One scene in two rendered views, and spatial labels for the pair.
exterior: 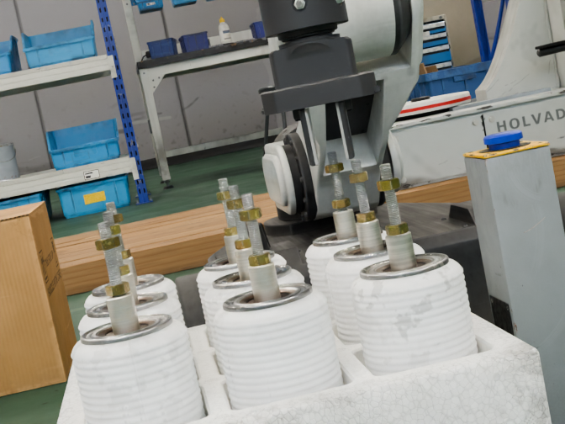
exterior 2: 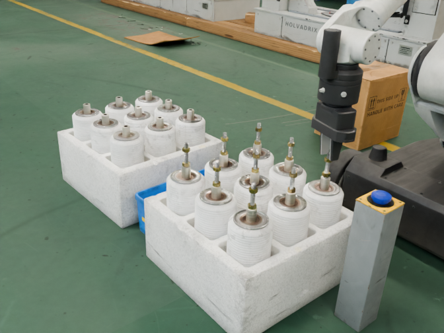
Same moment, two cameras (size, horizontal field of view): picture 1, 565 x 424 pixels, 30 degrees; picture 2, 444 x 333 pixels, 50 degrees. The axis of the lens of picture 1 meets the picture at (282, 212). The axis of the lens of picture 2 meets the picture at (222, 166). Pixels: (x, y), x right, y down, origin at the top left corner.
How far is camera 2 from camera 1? 0.92 m
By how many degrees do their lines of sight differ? 58
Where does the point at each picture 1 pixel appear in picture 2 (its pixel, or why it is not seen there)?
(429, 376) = (217, 258)
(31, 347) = not seen: hidden behind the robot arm
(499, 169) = (359, 208)
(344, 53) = (335, 119)
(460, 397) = (222, 271)
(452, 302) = (243, 243)
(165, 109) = not seen: outside the picture
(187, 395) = (184, 206)
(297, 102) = (316, 127)
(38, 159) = not seen: outside the picture
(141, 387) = (170, 196)
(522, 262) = (354, 249)
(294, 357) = (201, 220)
